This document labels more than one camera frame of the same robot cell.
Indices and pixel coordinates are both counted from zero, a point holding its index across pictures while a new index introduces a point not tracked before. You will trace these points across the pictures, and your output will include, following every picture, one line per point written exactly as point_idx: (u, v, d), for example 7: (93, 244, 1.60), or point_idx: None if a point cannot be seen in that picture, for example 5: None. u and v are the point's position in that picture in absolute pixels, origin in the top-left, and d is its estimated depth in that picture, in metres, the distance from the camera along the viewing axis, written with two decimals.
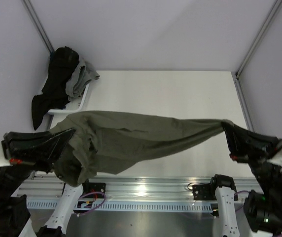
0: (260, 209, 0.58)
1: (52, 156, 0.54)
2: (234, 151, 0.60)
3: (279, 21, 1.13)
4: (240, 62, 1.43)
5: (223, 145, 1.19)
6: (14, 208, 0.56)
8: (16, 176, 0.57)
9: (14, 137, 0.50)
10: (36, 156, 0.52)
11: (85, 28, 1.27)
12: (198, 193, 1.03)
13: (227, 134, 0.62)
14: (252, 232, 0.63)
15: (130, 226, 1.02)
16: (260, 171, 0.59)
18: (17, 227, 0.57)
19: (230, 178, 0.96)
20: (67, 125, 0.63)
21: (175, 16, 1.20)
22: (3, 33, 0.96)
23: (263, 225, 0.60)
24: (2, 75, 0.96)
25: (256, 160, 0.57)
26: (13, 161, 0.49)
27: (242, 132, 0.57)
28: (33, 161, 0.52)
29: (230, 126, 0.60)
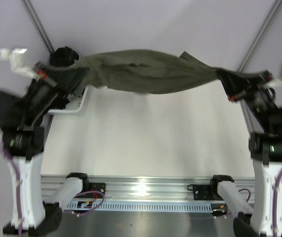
0: (264, 140, 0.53)
1: (70, 87, 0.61)
2: (232, 91, 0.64)
3: (279, 22, 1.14)
4: (239, 62, 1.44)
5: (224, 144, 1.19)
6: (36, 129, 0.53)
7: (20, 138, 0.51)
8: (41, 98, 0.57)
9: (43, 65, 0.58)
10: (58, 80, 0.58)
11: (85, 29, 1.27)
12: (198, 193, 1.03)
13: (222, 80, 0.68)
14: (264, 167, 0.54)
15: (130, 226, 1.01)
16: (257, 102, 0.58)
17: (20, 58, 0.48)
18: (35, 146, 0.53)
19: (229, 177, 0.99)
20: (83, 63, 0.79)
21: (176, 16, 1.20)
22: (4, 33, 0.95)
23: (273, 156, 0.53)
24: (3, 75, 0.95)
25: (253, 90, 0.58)
26: (40, 73, 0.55)
27: (232, 73, 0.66)
28: (55, 82, 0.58)
29: (222, 71, 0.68)
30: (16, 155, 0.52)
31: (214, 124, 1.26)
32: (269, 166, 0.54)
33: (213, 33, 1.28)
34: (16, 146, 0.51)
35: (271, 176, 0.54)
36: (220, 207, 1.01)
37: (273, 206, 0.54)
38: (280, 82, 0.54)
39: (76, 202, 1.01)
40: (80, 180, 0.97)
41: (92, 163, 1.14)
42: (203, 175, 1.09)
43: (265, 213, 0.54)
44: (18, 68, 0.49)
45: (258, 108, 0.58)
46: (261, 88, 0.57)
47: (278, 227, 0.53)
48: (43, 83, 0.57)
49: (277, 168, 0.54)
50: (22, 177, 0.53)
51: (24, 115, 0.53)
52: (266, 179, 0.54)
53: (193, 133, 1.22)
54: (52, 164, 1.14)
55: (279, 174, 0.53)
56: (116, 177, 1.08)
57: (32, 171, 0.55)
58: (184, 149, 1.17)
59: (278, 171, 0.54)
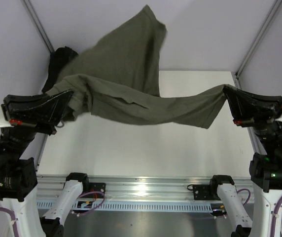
0: (266, 169, 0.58)
1: (52, 119, 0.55)
2: (239, 115, 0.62)
3: (278, 21, 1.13)
4: (240, 61, 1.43)
5: (224, 144, 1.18)
6: (23, 169, 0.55)
7: (10, 180, 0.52)
8: (20, 138, 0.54)
9: (11, 98, 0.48)
10: (37, 119, 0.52)
11: (85, 28, 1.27)
12: (198, 193, 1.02)
13: (229, 100, 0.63)
14: (264, 193, 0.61)
15: (130, 226, 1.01)
16: (265, 132, 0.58)
17: None
18: (26, 186, 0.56)
19: (229, 177, 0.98)
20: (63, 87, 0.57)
21: (175, 16, 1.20)
22: (2, 33, 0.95)
23: (272, 183, 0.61)
24: (2, 76, 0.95)
25: (263, 120, 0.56)
26: (14, 122, 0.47)
27: (245, 94, 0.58)
28: (34, 122, 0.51)
29: (231, 89, 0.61)
30: (9, 194, 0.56)
31: (214, 124, 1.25)
32: (268, 192, 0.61)
33: (212, 32, 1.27)
34: (6, 187, 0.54)
35: (271, 203, 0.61)
36: (220, 207, 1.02)
37: (271, 223, 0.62)
38: None
39: (76, 202, 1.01)
40: (80, 182, 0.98)
41: (92, 163, 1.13)
42: (203, 175, 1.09)
43: (264, 233, 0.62)
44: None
45: (264, 138, 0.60)
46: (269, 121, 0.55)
47: (279, 215, 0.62)
48: (20, 126, 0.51)
49: (279, 193, 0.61)
50: (18, 216, 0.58)
51: (14, 155, 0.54)
52: (266, 204, 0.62)
53: (193, 133, 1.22)
54: (52, 164, 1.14)
55: (279, 200, 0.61)
56: (116, 177, 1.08)
57: (26, 212, 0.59)
58: (184, 149, 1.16)
59: (279, 197, 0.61)
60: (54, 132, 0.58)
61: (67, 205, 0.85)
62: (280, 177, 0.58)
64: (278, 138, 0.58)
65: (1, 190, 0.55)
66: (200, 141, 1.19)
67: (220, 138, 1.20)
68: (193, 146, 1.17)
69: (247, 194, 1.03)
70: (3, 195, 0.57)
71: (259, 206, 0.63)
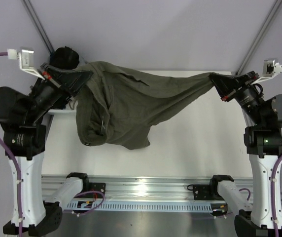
0: (259, 133, 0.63)
1: (71, 91, 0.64)
2: (225, 91, 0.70)
3: (278, 22, 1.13)
4: (239, 62, 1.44)
5: (223, 144, 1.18)
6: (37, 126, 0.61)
7: (22, 136, 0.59)
8: (44, 96, 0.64)
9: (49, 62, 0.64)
10: (62, 82, 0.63)
11: (85, 29, 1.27)
12: (198, 193, 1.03)
13: (215, 85, 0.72)
14: (260, 160, 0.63)
15: (130, 226, 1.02)
16: (248, 99, 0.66)
17: (30, 57, 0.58)
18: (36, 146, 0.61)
19: (229, 176, 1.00)
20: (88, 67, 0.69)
21: (174, 17, 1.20)
22: (2, 34, 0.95)
23: (265, 149, 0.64)
24: (1, 76, 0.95)
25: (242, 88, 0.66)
26: (46, 74, 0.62)
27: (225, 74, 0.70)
28: (59, 83, 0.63)
29: (215, 74, 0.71)
30: (18, 153, 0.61)
31: (214, 124, 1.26)
32: (264, 157, 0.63)
33: (212, 33, 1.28)
34: (17, 144, 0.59)
35: (267, 168, 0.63)
36: (220, 207, 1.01)
37: (271, 192, 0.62)
38: (264, 79, 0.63)
39: (76, 202, 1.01)
40: (81, 180, 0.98)
41: (92, 162, 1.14)
42: (203, 174, 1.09)
43: (264, 201, 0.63)
44: (26, 65, 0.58)
45: (248, 104, 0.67)
46: (248, 84, 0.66)
47: (276, 179, 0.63)
48: (48, 82, 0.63)
49: (273, 159, 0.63)
50: (24, 176, 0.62)
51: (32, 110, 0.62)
52: (264, 171, 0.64)
53: (193, 133, 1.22)
54: (52, 164, 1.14)
55: (275, 165, 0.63)
56: (115, 177, 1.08)
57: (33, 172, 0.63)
58: (184, 149, 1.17)
59: (274, 162, 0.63)
60: None
61: (67, 197, 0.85)
62: (272, 140, 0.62)
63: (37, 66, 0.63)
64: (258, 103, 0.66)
65: (13, 148, 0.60)
66: (200, 141, 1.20)
67: (220, 137, 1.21)
68: (193, 145, 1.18)
69: (247, 193, 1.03)
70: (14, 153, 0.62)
71: (257, 174, 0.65)
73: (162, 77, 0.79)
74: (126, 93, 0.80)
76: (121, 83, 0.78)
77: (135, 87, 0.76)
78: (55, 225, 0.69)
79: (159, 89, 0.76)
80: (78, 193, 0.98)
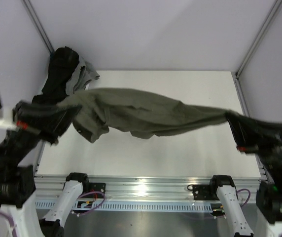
0: (275, 199, 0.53)
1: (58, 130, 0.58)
2: (244, 142, 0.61)
3: (278, 22, 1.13)
4: (239, 62, 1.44)
5: (223, 144, 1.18)
6: (22, 175, 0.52)
7: (7, 188, 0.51)
8: (25, 142, 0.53)
9: (23, 103, 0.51)
10: (41, 127, 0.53)
11: (85, 29, 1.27)
12: (198, 193, 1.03)
13: (231, 125, 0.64)
14: (269, 225, 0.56)
15: (130, 226, 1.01)
16: (271, 161, 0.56)
17: None
18: (24, 194, 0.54)
19: (229, 177, 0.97)
20: (74, 100, 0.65)
21: (174, 17, 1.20)
22: (2, 33, 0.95)
23: (279, 217, 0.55)
24: (1, 75, 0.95)
25: (268, 148, 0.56)
26: (19, 125, 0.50)
27: (249, 122, 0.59)
28: (38, 129, 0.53)
29: (235, 115, 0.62)
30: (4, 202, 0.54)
31: (214, 124, 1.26)
32: (275, 224, 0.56)
33: (212, 33, 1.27)
34: (3, 196, 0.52)
35: (275, 233, 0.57)
36: (220, 207, 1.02)
37: None
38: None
39: (77, 202, 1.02)
40: (81, 183, 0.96)
41: (92, 163, 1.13)
42: (203, 175, 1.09)
43: None
44: None
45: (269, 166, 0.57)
46: (275, 147, 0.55)
47: None
48: (23, 131, 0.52)
49: None
50: (17, 222, 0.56)
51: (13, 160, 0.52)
52: (270, 234, 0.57)
53: (193, 134, 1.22)
54: (52, 164, 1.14)
55: None
56: (116, 177, 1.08)
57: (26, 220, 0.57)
58: (184, 149, 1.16)
59: None
60: (55, 142, 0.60)
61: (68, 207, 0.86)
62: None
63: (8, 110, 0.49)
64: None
65: None
66: (200, 141, 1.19)
67: (219, 137, 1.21)
68: (193, 145, 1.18)
69: (247, 194, 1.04)
70: (0, 203, 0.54)
71: (262, 228, 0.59)
73: (170, 99, 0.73)
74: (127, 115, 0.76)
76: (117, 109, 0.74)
77: (134, 114, 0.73)
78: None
79: (160, 114, 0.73)
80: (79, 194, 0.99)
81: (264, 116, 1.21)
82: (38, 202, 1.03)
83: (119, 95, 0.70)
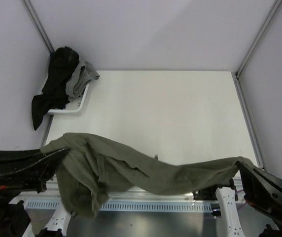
0: None
1: (43, 176, 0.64)
2: (256, 200, 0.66)
3: (278, 22, 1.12)
4: (239, 62, 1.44)
5: (223, 144, 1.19)
6: (12, 218, 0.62)
7: None
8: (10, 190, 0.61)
9: None
10: (25, 177, 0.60)
11: (85, 29, 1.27)
12: (198, 194, 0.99)
13: (244, 177, 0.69)
14: None
15: (130, 226, 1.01)
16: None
17: None
18: (16, 233, 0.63)
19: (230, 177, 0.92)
20: (59, 143, 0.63)
21: (174, 17, 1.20)
22: (2, 34, 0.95)
23: None
24: (1, 76, 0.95)
25: (279, 214, 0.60)
26: None
27: (264, 185, 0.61)
28: (20, 184, 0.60)
29: (248, 171, 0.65)
30: None
31: (214, 124, 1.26)
32: None
33: (212, 33, 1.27)
34: None
35: None
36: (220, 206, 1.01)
37: None
38: None
39: None
40: None
41: None
42: None
43: None
44: None
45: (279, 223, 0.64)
46: None
47: None
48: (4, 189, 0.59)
49: None
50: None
51: None
52: None
53: (193, 134, 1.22)
54: None
55: None
56: None
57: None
58: (184, 150, 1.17)
59: None
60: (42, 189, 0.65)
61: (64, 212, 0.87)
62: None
63: None
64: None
65: None
66: (200, 141, 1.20)
67: (219, 137, 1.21)
68: (193, 145, 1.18)
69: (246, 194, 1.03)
70: None
71: None
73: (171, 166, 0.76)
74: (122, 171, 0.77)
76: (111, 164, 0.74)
77: (122, 170, 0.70)
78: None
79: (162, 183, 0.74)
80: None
81: (264, 116, 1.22)
82: (38, 202, 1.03)
83: (111, 145, 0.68)
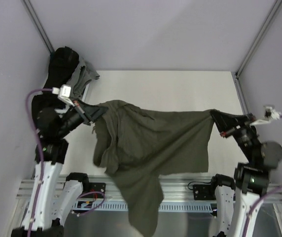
0: (247, 171, 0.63)
1: (92, 120, 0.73)
2: (226, 129, 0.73)
3: (278, 22, 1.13)
4: (239, 62, 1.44)
5: (222, 143, 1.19)
6: (63, 142, 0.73)
7: (52, 147, 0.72)
8: (73, 123, 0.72)
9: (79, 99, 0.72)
10: (84, 112, 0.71)
11: (85, 29, 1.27)
12: (198, 193, 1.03)
13: (217, 122, 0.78)
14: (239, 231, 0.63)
15: (130, 227, 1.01)
16: (245, 139, 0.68)
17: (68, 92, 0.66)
18: (60, 157, 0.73)
19: (231, 179, 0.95)
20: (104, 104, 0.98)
21: (174, 17, 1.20)
22: (2, 35, 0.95)
23: (251, 187, 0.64)
24: (2, 76, 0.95)
25: (243, 126, 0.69)
26: (74, 102, 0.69)
27: (225, 113, 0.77)
28: (81, 113, 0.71)
29: (216, 111, 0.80)
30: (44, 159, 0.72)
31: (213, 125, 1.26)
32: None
33: (212, 33, 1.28)
34: (47, 153, 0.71)
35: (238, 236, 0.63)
36: None
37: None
38: (262, 121, 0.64)
39: (76, 202, 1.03)
40: (81, 182, 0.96)
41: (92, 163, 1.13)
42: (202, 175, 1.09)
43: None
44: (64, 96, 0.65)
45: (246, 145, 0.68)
46: (247, 125, 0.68)
47: None
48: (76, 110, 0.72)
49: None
50: (45, 178, 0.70)
51: (62, 134, 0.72)
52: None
53: None
54: None
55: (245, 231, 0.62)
56: None
57: (51, 181, 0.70)
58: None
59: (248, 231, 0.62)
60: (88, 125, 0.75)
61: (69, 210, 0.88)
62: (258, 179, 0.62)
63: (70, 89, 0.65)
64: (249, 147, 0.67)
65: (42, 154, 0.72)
66: None
67: (219, 137, 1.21)
68: None
69: None
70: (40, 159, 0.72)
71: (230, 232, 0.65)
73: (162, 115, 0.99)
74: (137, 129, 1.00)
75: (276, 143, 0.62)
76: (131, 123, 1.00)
77: (143, 121, 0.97)
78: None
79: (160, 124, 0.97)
80: (80, 194, 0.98)
81: (264, 116, 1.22)
82: None
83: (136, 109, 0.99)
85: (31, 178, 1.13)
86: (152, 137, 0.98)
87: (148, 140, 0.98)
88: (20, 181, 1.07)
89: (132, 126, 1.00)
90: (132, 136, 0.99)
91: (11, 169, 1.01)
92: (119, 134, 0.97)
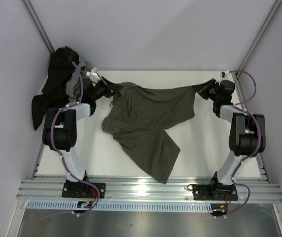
0: (220, 102, 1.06)
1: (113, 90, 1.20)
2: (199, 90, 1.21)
3: (278, 22, 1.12)
4: (239, 62, 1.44)
5: (222, 143, 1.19)
6: (94, 99, 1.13)
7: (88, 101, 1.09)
8: (98, 93, 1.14)
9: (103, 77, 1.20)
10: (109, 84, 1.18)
11: (85, 29, 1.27)
12: (198, 193, 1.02)
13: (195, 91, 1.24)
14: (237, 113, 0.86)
15: (130, 226, 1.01)
16: (212, 91, 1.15)
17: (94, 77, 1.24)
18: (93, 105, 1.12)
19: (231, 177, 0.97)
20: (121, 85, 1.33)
21: (174, 17, 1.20)
22: (2, 35, 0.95)
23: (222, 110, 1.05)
24: (1, 75, 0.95)
25: (212, 85, 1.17)
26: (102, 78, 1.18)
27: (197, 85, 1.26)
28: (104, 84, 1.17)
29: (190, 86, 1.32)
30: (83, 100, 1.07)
31: (212, 118, 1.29)
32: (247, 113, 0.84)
33: (212, 33, 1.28)
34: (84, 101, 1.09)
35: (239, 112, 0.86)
36: (220, 207, 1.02)
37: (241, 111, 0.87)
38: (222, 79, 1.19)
39: (76, 202, 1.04)
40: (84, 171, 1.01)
41: (92, 163, 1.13)
42: (203, 175, 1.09)
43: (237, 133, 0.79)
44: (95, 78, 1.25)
45: (214, 92, 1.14)
46: (213, 82, 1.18)
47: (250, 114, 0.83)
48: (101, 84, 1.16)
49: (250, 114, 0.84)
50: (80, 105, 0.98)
51: (90, 95, 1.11)
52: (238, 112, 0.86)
53: (194, 134, 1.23)
54: (53, 164, 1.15)
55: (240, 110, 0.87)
56: (115, 177, 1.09)
57: (83, 109, 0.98)
58: (182, 140, 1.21)
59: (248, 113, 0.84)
60: (108, 95, 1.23)
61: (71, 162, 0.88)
62: (224, 103, 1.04)
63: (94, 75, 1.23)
64: (215, 91, 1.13)
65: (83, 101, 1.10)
66: (200, 140, 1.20)
67: (219, 137, 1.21)
68: (192, 145, 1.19)
69: (246, 194, 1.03)
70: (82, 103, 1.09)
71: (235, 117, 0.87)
73: (161, 91, 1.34)
74: (144, 101, 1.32)
75: (231, 83, 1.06)
76: (139, 98, 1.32)
77: (147, 96, 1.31)
78: (71, 144, 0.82)
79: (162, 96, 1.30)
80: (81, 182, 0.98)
81: (264, 116, 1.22)
82: (34, 202, 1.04)
83: (140, 91, 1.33)
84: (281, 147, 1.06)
85: (31, 177, 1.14)
86: (155, 108, 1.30)
87: (153, 114, 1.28)
88: (21, 181, 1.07)
89: (140, 100, 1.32)
90: (140, 110, 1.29)
91: (11, 169, 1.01)
92: (130, 108, 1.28)
